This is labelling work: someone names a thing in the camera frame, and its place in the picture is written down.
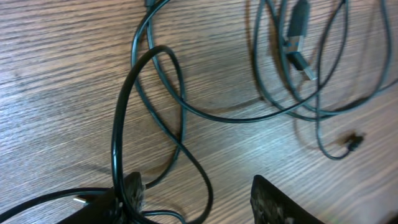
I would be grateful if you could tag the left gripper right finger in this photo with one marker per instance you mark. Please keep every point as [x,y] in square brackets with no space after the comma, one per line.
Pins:
[271,206]

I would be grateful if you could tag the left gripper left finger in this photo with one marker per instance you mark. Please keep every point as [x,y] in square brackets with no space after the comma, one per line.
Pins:
[106,209]

